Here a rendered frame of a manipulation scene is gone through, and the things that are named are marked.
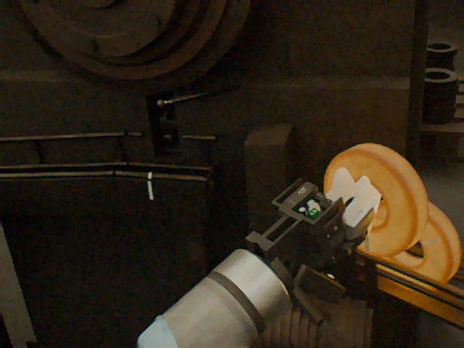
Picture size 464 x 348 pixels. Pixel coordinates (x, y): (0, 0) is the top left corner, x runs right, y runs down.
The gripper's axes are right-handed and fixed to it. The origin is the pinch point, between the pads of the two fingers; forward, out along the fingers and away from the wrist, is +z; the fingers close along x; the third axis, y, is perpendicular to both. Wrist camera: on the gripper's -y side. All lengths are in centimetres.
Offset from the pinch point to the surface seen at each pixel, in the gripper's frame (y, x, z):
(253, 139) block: -5.8, 31.3, 4.5
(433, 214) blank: -9.4, -3.4, 7.6
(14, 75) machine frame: 7, 83, -15
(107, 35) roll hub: 19.9, 43.3, -8.1
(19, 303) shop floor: -75, 126, -43
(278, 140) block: -6.5, 27.6, 7.1
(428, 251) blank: -14.5, -4.0, 4.8
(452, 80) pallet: -96, 89, 151
